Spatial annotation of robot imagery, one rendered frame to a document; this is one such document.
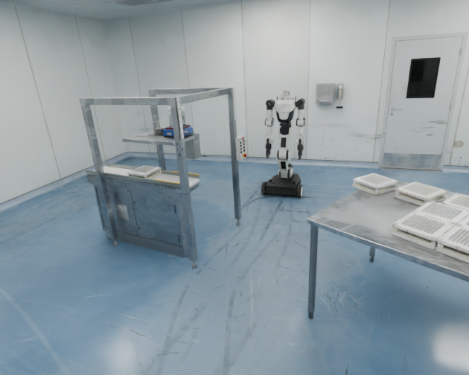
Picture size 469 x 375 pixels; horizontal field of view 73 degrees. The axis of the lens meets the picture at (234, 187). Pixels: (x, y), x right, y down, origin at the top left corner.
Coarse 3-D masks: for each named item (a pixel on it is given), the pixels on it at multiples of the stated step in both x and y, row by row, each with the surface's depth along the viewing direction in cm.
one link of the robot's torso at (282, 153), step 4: (280, 136) 456; (284, 136) 454; (288, 136) 452; (280, 140) 456; (284, 140) 458; (288, 140) 454; (280, 144) 457; (284, 144) 459; (280, 148) 457; (284, 148) 455; (280, 152) 457; (284, 152) 455; (280, 156) 458; (284, 156) 456
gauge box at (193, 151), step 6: (198, 138) 302; (186, 144) 301; (192, 144) 297; (198, 144) 304; (186, 150) 303; (192, 150) 300; (198, 150) 305; (186, 156) 306; (192, 156) 302; (198, 156) 306
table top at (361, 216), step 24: (360, 192) 254; (312, 216) 220; (336, 216) 218; (360, 216) 216; (384, 216) 214; (360, 240) 190; (384, 240) 186; (408, 240) 184; (432, 264) 164; (456, 264) 161
